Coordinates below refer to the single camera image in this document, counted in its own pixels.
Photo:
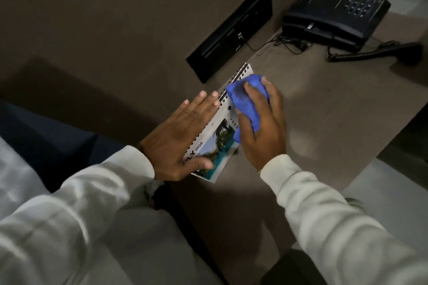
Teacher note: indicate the person's right hand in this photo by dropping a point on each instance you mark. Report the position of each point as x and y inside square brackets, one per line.
[269, 134]

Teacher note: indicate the person's left hand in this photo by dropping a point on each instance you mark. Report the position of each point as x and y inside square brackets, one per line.
[174, 141]

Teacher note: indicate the person's left thumb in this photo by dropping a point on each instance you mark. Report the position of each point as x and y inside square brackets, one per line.
[200, 165]

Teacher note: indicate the person's right middle finger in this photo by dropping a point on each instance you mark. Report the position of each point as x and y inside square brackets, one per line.
[269, 92]

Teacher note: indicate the person's left little finger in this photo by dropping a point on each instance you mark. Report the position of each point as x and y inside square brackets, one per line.
[179, 112]

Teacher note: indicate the person's left middle finger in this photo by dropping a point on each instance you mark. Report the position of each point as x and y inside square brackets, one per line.
[204, 109]

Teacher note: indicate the person's right thumb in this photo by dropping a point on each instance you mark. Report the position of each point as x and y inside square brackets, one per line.
[244, 127]

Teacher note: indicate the blue cleaning cloth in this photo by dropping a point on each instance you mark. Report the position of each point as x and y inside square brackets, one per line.
[245, 102]

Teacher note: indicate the spiral-bound desk calendar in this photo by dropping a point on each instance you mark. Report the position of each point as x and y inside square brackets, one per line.
[219, 137]

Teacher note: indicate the person's right forearm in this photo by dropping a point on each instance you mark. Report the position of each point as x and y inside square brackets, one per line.
[334, 228]

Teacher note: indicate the person's left forearm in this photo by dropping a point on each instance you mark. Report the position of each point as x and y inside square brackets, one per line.
[73, 214]

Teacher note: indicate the person's grey trousers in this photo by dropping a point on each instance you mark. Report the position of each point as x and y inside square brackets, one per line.
[150, 244]

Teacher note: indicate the black telephone base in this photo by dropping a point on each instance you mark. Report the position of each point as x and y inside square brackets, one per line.
[334, 14]

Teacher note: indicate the black telephone handset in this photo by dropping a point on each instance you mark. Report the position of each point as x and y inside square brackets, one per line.
[403, 52]

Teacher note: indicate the black wall socket panel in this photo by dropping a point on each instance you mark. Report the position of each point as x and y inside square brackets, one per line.
[230, 34]

